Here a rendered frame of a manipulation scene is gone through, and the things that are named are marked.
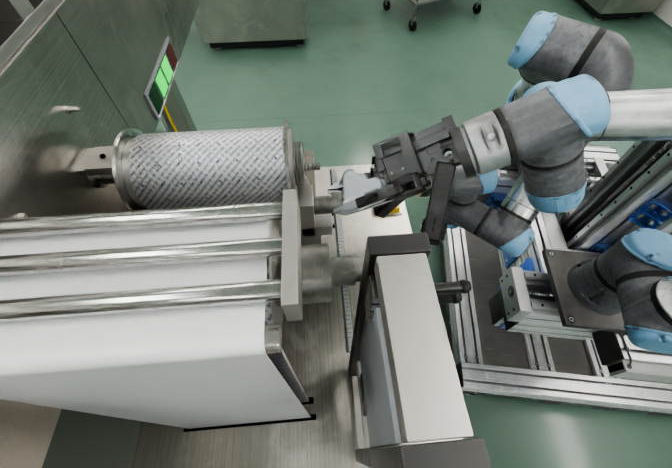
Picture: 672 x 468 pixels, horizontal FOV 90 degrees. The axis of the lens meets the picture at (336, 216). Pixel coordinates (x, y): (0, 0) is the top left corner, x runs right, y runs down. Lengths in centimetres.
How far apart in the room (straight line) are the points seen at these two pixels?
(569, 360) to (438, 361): 154
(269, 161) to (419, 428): 41
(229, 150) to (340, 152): 188
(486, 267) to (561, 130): 135
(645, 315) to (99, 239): 92
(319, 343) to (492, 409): 115
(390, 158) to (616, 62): 53
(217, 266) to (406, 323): 15
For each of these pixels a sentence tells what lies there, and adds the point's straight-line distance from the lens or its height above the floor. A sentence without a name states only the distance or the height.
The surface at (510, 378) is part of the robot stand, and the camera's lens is 162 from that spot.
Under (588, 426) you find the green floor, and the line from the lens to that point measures 199.
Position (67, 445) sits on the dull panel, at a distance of 69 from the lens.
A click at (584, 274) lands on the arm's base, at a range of 109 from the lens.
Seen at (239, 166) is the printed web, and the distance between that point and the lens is 54.
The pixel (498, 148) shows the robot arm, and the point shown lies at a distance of 47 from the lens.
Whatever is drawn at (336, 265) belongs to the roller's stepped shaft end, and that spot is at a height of 135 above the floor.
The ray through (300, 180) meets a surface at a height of 125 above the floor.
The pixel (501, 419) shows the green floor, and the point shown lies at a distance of 182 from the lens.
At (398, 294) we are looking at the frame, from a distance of 26.
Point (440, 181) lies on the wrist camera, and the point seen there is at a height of 133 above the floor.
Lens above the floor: 167
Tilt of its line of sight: 55 degrees down
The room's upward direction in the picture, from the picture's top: straight up
